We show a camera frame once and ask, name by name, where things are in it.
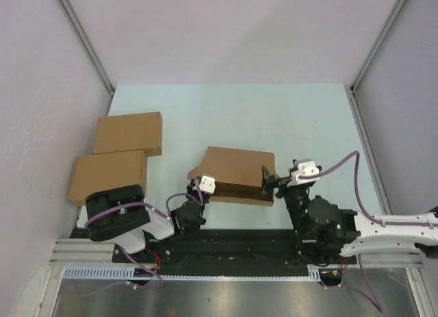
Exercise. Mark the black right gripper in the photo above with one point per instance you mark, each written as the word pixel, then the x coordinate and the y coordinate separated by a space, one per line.
pixel 269 181

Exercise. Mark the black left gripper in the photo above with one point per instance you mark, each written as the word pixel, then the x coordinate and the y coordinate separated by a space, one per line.
pixel 190 188

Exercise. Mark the brown cardboard box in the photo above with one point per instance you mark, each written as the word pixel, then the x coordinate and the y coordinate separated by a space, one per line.
pixel 238 175

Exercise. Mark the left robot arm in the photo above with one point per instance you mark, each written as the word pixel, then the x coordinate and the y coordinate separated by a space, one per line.
pixel 122 215

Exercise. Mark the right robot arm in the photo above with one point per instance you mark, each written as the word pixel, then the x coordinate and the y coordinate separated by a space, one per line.
pixel 390 233

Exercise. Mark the upper folded cardboard box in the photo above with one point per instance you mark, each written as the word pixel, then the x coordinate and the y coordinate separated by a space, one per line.
pixel 130 132

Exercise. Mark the folded cardboard box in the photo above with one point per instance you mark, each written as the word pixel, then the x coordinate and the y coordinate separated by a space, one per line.
pixel 130 132
pixel 106 171

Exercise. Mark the lower folded cardboard box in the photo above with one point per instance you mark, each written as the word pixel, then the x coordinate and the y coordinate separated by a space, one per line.
pixel 106 171

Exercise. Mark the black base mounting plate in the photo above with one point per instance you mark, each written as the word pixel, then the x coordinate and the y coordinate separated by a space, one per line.
pixel 286 246

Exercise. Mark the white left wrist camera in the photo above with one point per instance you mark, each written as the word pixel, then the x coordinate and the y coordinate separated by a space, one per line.
pixel 205 184

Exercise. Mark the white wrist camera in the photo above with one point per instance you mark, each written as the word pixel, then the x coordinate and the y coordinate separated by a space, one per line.
pixel 205 184
pixel 303 172

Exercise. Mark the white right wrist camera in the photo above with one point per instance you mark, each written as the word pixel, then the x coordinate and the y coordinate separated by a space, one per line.
pixel 303 172

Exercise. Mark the grey slotted cable duct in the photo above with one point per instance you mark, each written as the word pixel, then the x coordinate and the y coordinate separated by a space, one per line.
pixel 283 272

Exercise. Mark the right aluminium side rail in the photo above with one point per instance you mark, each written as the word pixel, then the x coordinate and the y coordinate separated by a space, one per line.
pixel 368 149

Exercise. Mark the front aluminium frame rail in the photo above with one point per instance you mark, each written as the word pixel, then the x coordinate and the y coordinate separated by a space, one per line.
pixel 83 252

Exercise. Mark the right aluminium frame post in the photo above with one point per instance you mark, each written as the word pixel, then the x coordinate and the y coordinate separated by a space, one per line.
pixel 388 26

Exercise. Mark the aluminium frame post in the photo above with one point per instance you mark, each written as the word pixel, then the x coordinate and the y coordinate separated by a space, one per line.
pixel 388 26
pixel 86 44

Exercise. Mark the left aluminium frame post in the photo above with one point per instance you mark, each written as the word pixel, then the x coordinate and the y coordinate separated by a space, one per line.
pixel 86 44

